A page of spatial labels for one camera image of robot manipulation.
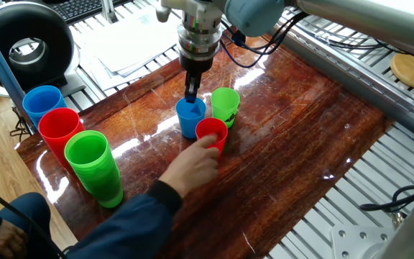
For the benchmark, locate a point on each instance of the stack of green cups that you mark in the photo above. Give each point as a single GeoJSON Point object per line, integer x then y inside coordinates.
{"type": "Point", "coordinates": [93, 169]}

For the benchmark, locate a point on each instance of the dark aluminium frame post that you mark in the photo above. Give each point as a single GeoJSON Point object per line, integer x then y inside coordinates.
{"type": "Point", "coordinates": [2, 72]}

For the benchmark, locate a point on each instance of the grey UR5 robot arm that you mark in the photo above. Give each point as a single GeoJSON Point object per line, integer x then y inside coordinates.
{"type": "Point", "coordinates": [336, 18]}

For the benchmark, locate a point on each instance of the forearm in dark blue sleeve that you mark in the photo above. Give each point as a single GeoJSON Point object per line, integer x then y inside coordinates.
{"type": "Point", "coordinates": [131, 226]}

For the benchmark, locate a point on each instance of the round wooden stand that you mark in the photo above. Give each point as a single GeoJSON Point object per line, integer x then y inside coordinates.
{"type": "Point", "coordinates": [408, 70]}

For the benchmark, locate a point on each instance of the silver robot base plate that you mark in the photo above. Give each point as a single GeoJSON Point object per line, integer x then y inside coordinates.
{"type": "Point", "coordinates": [358, 241]}

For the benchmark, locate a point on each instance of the stack of red cups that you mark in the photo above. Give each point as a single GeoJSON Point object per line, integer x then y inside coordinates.
{"type": "Point", "coordinates": [58, 133]}

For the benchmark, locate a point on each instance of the single green plastic cup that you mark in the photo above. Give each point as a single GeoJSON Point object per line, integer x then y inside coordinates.
{"type": "Point", "coordinates": [225, 106]}

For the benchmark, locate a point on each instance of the pile of white papers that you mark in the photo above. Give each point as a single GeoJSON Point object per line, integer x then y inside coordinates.
{"type": "Point", "coordinates": [131, 43]}

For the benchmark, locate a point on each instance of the single red plastic cup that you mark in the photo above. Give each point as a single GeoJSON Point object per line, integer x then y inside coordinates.
{"type": "Point", "coordinates": [210, 129]}

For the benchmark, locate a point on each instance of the leg in dark blue trousers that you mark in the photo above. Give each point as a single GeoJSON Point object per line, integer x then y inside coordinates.
{"type": "Point", "coordinates": [27, 212]}

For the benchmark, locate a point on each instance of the person's right hand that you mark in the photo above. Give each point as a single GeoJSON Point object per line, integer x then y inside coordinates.
{"type": "Point", "coordinates": [192, 167]}

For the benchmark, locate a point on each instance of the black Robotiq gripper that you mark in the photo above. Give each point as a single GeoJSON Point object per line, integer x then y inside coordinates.
{"type": "Point", "coordinates": [196, 66]}

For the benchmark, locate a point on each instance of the stack of blue cups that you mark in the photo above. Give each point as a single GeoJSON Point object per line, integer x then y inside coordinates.
{"type": "Point", "coordinates": [41, 102]}

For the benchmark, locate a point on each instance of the black computer keyboard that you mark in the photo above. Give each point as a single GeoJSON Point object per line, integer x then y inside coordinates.
{"type": "Point", "coordinates": [81, 8]}

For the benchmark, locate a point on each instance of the person's left hand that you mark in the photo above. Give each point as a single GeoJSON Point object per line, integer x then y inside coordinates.
{"type": "Point", "coordinates": [2, 239]}

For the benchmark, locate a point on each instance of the single blue plastic cup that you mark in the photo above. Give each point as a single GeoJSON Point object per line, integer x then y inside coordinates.
{"type": "Point", "coordinates": [189, 120]}

